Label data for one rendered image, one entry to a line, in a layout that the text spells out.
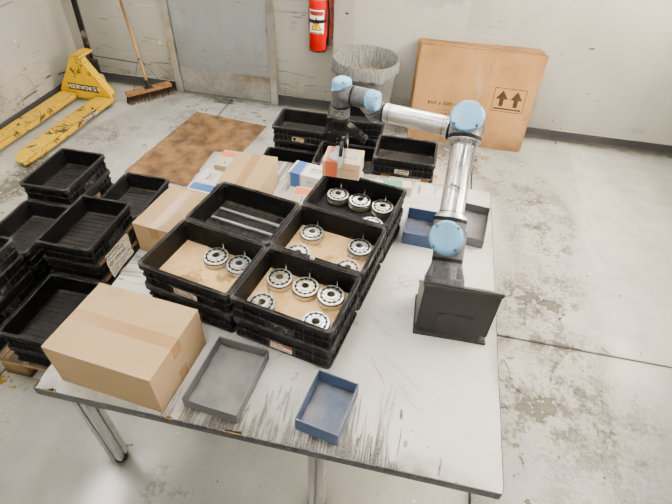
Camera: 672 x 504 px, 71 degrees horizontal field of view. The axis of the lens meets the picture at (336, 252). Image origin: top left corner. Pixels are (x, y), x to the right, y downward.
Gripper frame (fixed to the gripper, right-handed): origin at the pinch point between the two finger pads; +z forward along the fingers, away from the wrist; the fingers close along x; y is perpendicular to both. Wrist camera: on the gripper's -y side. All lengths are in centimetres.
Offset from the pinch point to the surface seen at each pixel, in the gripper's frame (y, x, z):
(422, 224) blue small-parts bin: -39, -15, 40
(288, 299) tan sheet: 9, 58, 27
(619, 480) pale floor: -145, 59, 111
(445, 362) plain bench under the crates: -53, 63, 41
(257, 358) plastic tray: 15, 78, 40
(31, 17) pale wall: 327, -215, 35
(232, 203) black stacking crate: 51, 7, 27
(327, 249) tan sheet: 0.4, 27.4, 27.4
